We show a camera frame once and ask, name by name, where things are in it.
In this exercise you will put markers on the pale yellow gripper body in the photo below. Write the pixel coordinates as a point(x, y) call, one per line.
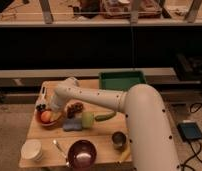
point(55, 115)

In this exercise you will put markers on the orange apple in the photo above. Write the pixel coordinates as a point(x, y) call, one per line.
point(45, 117)

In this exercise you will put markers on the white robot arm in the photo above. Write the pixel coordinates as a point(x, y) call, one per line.
point(151, 141)

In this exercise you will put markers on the orange bowl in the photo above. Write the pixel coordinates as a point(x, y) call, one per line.
point(37, 116)

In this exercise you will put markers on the purple bowl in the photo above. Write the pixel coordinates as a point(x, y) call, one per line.
point(82, 155)

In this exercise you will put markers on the dark purple grapes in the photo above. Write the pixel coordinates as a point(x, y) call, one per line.
point(41, 107)

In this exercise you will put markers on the blue sponge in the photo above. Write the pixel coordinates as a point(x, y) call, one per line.
point(73, 124)

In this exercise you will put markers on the brown grapes cluster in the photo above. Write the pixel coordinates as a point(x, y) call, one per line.
point(74, 108)

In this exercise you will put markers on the metal spoon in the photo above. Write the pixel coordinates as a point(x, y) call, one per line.
point(58, 146)

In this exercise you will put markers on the light green sponge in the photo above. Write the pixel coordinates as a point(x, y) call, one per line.
point(87, 120)

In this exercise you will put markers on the white stacked bowls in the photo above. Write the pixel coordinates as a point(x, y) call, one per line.
point(32, 150)

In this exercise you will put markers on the green chili pepper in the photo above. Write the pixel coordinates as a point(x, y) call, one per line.
point(104, 117)

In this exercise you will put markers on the green plastic tray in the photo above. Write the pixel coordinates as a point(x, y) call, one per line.
point(121, 80)

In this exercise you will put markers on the small metal cup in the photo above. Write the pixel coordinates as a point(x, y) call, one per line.
point(119, 140)

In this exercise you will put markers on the yellow corn cob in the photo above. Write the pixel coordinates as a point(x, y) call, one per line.
point(125, 154)

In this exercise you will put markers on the black foot pedal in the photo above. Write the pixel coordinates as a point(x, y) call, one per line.
point(189, 131)

